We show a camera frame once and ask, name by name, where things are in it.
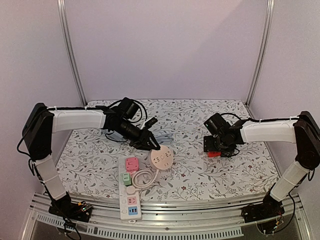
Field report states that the white cable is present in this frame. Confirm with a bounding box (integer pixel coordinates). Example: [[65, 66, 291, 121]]
[[124, 168, 162, 196]]

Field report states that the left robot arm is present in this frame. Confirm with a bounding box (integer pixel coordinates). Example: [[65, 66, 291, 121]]
[[16, 97, 161, 220]]

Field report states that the white long power strip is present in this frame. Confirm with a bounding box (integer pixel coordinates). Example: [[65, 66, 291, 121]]
[[118, 155, 142, 224]]

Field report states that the red cube socket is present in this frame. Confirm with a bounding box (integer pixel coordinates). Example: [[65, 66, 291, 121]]
[[207, 151, 221, 158]]

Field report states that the pink plug adapter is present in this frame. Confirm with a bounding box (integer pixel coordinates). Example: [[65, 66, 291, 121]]
[[125, 157, 139, 172]]

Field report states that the round pink socket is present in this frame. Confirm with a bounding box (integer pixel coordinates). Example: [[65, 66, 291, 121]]
[[148, 145, 174, 171]]

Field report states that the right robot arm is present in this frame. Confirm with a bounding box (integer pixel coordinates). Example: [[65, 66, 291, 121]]
[[203, 111, 320, 223]]

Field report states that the grey-blue coiled cable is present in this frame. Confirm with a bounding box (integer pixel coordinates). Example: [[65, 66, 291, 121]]
[[153, 132, 176, 146]]

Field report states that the floral tablecloth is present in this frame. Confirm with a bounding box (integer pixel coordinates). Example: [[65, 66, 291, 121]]
[[56, 99, 279, 202]]

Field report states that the left aluminium frame post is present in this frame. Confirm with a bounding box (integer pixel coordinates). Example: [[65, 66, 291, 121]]
[[56, 0, 87, 106]]

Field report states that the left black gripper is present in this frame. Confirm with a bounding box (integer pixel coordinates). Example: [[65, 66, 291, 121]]
[[114, 118, 161, 152]]

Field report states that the aluminium frame post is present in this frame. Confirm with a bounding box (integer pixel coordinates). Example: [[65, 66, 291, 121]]
[[245, 0, 275, 108], [56, 0, 87, 106]]

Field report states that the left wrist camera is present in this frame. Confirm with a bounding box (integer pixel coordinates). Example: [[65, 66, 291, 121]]
[[142, 117, 158, 130]]

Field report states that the green cube adapter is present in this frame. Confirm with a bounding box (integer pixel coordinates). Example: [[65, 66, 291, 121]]
[[120, 172, 132, 187]]

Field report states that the aluminium front rail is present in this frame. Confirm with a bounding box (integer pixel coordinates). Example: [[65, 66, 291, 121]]
[[20, 193, 312, 240]]

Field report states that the right aluminium frame post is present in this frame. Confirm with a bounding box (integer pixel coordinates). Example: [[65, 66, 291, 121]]
[[245, 0, 275, 108]]

